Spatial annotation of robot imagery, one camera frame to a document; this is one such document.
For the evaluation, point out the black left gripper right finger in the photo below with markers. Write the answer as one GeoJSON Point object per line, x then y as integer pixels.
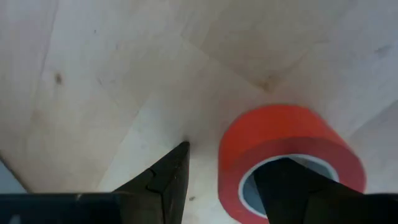
{"type": "Point", "coordinates": [311, 202]}

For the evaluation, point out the red tape roll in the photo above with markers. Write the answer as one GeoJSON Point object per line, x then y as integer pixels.
{"type": "Point", "coordinates": [280, 130]}

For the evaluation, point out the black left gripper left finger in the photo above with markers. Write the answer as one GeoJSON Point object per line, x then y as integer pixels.
{"type": "Point", "coordinates": [124, 208]}

